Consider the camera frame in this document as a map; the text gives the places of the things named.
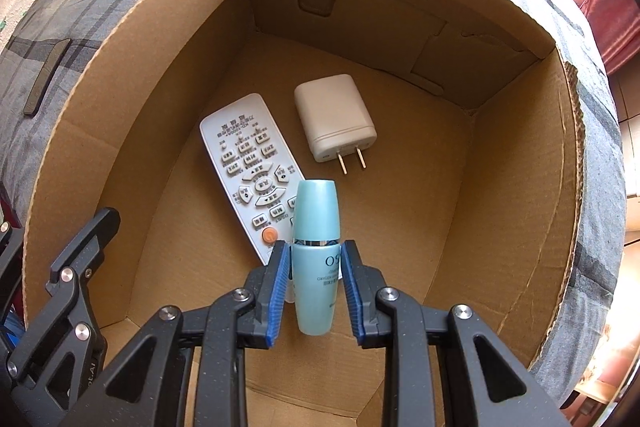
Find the dark smartphone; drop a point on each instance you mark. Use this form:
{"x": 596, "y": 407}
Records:
{"x": 47, "y": 74}

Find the white remote control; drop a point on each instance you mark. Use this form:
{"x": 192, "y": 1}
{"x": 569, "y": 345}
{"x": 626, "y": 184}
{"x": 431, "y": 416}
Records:
{"x": 240, "y": 157}

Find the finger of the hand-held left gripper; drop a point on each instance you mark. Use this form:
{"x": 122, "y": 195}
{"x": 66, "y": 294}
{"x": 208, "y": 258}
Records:
{"x": 9, "y": 257}
{"x": 75, "y": 257}

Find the large white plug charger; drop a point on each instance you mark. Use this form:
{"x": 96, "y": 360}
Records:
{"x": 332, "y": 117}

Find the cardboard box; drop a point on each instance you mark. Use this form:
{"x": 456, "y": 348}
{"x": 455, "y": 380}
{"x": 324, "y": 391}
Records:
{"x": 475, "y": 232}

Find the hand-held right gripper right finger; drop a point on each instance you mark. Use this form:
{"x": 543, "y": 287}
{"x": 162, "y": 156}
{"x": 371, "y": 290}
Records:
{"x": 354, "y": 302}

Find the red curtain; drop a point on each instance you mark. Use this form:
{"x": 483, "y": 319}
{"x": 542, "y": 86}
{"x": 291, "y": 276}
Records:
{"x": 610, "y": 17}

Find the teal cosmetic bottle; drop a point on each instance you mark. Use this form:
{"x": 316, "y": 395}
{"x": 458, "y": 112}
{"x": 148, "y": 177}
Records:
{"x": 315, "y": 267}

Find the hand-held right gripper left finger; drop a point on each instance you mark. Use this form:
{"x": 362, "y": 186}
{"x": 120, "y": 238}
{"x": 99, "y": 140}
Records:
{"x": 277, "y": 302}

